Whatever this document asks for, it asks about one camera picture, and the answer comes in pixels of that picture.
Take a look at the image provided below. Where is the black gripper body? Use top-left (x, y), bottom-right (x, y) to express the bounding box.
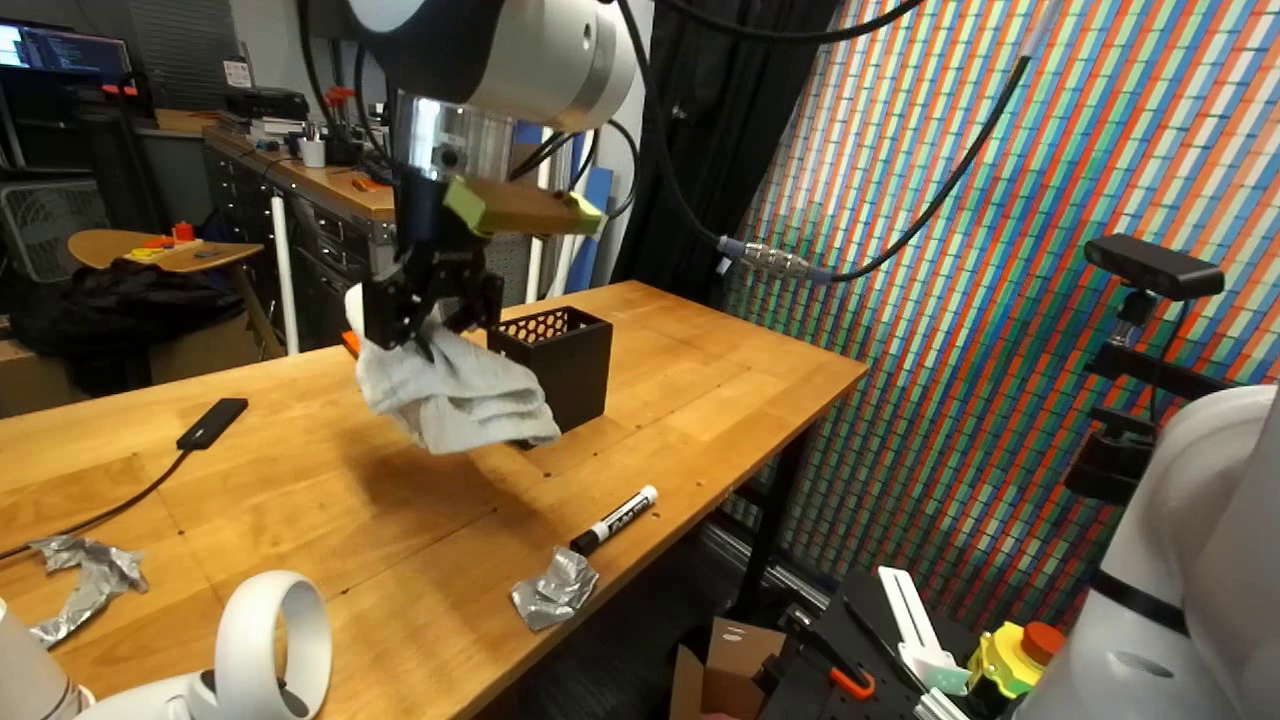
top-left (393, 168), bottom-right (489, 288)

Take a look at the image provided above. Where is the white terry towel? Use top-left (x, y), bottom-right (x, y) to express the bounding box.
top-left (352, 315), bottom-right (569, 459)

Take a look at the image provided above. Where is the black perforated box container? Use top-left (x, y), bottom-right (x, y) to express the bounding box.
top-left (485, 304), bottom-right (621, 437)

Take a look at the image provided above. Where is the wooden top workbench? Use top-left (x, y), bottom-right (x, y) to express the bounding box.
top-left (196, 119), bottom-right (538, 352)

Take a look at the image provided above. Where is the flat black handheld device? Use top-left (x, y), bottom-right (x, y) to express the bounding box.
top-left (172, 391), bottom-right (254, 457)

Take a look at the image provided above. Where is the black and white marker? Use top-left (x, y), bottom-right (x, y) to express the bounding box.
top-left (566, 481), bottom-right (666, 562)

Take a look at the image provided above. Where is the black bag on chair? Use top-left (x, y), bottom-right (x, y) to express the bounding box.
top-left (0, 258), bottom-right (265, 401)

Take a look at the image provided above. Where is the small crumpled foil wrapper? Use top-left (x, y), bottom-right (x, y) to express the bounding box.
top-left (506, 546), bottom-right (605, 638)

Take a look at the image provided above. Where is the white VR controller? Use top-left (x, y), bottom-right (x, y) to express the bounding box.
top-left (0, 568), bottom-right (337, 720)

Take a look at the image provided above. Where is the lit computer monitor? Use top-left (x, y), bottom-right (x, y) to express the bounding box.
top-left (0, 17), bottom-right (137, 90)

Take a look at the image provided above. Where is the large crumpled foil piece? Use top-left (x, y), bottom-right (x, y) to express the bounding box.
top-left (26, 532), bottom-right (152, 652)

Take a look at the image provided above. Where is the cardboard box with white plastic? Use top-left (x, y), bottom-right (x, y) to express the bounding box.
top-left (666, 611), bottom-right (792, 720)

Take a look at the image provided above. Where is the black clamp with orange grip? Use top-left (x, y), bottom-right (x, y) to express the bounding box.
top-left (761, 573), bottom-right (937, 720)

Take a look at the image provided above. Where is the yellow red emergency stop button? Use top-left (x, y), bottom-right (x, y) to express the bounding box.
top-left (970, 617), bottom-right (1074, 710)

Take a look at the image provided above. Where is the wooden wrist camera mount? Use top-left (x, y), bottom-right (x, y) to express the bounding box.
top-left (442, 174), bottom-right (611, 246)

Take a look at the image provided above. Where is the thin black device cable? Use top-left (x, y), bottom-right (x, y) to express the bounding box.
top-left (0, 446), bottom-right (196, 568)

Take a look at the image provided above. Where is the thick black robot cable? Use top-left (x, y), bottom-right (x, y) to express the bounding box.
top-left (605, 0), bottom-right (1058, 294)

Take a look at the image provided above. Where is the white plastic bracket piece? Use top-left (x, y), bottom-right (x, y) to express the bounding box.
top-left (872, 566), bottom-right (981, 702)

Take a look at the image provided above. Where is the black camera stand mount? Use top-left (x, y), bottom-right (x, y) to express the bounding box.
top-left (1062, 288), bottom-right (1253, 512)

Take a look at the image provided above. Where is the black stereo camera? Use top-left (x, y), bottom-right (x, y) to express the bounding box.
top-left (1082, 234), bottom-right (1228, 304)

